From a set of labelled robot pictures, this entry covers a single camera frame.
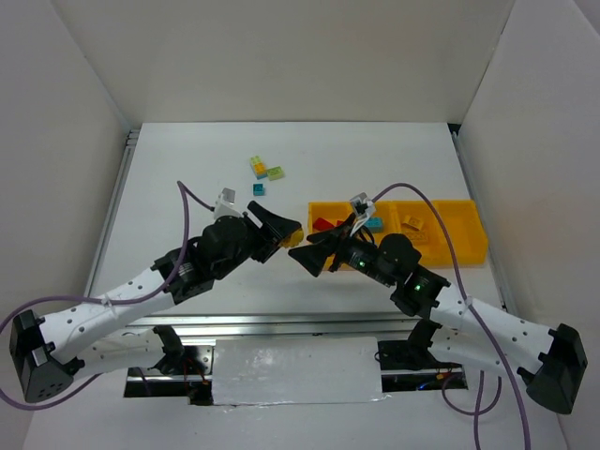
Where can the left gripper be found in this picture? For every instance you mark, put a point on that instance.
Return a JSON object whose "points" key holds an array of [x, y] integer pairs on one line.
{"points": [[261, 236]]}

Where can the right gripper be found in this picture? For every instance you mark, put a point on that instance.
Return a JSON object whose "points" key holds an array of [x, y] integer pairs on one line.
{"points": [[337, 250]]}

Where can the red flower lego piece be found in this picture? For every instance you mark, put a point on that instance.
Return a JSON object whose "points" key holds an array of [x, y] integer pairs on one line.
{"points": [[321, 225]]}

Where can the orange flower lego piece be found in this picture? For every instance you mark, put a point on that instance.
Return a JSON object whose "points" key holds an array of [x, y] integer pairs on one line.
{"points": [[293, 240]]}

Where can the small blue lego brick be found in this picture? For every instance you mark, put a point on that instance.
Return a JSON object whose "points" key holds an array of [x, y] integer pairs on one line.
{"points": [[375, 225]]}

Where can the yellow lego block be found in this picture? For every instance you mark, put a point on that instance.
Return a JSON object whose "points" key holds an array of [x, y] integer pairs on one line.
{"points": [[420, 238]]}

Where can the yellow rectangular lego brick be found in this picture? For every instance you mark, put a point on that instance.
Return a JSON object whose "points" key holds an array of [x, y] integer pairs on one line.
{"points": [[414, 223]]}

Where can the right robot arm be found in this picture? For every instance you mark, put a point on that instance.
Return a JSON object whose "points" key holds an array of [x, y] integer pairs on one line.
{"points": [[455, 328]]}

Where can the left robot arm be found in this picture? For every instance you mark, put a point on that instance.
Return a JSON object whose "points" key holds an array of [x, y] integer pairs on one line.
{"points": [[50, 352]]}

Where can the teal small lego brick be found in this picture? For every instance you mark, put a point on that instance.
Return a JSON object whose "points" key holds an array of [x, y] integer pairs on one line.
{"points": [[258, 189]]}

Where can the light green lego brick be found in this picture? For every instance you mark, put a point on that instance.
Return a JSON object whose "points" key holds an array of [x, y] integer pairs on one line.
{"points": [[275, 173]]}

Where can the green yellow blue lego stack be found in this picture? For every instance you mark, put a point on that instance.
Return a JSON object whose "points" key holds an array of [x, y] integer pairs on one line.
{"points": [[258, 167]]}

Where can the white taped cover plate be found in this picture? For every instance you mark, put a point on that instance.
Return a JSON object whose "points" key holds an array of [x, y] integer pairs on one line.
{"points": [[304, 370]]}

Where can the yellow four-compartment tray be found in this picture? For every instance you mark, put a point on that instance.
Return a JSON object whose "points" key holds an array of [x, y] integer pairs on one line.
{"points": [[459, 217]]}

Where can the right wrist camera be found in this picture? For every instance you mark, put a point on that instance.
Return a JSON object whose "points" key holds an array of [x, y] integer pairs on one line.
{"points": [[363, 208]]}

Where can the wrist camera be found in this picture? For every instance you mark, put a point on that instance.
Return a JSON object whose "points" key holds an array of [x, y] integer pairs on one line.
{"points": [[363, 208], [224, 205]]}

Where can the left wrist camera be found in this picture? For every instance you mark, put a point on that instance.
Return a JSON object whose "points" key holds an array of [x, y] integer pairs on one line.
{"points": [[224, 205]]}

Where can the aluminium frame rail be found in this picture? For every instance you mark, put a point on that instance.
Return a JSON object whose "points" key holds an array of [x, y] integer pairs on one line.
{"points": [[203, 328]]}

